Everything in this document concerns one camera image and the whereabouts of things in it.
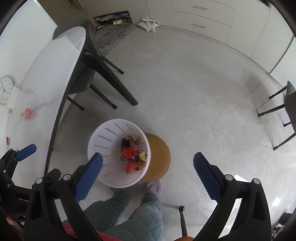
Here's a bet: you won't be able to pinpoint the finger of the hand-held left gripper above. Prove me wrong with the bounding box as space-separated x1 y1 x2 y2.
0 144 37 189

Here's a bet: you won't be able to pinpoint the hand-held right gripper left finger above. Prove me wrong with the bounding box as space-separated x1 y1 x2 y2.
24 152 103 241

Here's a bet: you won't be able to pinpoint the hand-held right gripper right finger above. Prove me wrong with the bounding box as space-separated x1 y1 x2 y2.
193 152 271 241

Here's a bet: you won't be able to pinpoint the white plastic trash bin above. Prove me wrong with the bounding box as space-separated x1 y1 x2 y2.
87 119 152 188

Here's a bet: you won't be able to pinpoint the orange cardboard piece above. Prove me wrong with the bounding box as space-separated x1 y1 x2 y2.
125 161 139 174

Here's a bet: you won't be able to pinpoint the red paper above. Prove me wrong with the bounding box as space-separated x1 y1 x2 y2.
121 146 137 160

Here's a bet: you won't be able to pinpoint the brown printed snack wrapper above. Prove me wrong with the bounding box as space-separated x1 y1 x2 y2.
128 134 147 151

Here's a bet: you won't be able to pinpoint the pink flower ornament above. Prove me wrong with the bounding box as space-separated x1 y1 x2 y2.
20 108 38 120

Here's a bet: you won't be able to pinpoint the round wooden stool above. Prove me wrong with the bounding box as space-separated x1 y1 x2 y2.
139 133 171 182

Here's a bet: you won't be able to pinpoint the purple fuzzy slipper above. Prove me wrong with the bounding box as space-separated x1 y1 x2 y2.
146 179 163 197

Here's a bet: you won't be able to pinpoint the red garment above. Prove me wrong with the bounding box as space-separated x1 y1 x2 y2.
6 217 116 241

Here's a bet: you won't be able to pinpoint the green quilted pants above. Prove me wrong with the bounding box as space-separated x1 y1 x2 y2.
81 192 163 241

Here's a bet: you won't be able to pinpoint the grey chair with black legs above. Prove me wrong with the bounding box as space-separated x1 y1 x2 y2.
53 10 125 112
257 81 296 151

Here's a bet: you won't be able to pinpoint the black table leg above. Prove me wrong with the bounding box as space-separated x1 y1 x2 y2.
81 50 138 106

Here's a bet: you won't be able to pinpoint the grey patterned rug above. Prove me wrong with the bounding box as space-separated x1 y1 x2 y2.
94 24 139 56

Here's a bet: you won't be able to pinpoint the white drawer cabinet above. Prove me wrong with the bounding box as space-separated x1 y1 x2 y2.
172 0 236 44

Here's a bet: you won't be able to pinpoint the shoe niche with shoes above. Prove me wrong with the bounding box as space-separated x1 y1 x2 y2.
91 10 133 29

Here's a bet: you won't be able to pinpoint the white tote bag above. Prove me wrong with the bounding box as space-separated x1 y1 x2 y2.
137 18 161 33

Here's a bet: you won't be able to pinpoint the round white wall clock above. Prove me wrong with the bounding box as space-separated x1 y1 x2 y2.
0 76 15 106

